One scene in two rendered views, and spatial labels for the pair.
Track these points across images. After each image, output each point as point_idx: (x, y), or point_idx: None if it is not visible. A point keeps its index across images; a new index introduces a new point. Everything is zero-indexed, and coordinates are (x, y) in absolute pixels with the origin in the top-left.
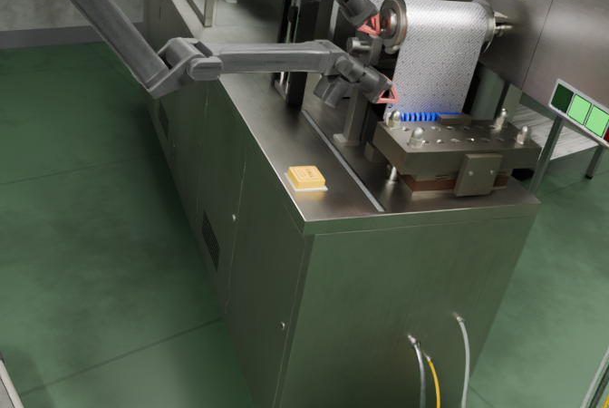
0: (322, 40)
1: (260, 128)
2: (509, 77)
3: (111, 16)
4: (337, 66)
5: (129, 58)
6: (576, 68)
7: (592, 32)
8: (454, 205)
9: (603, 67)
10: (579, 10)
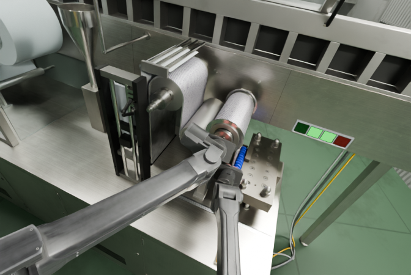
0: (220, 191)
1: (156, 229)
2: (258, 118)
3: None
4: (241, 203)
5: None
6: (309, 114)
7: (318, 98)
8: (276, 197)
9: (328, 114)
10: (308, 88)
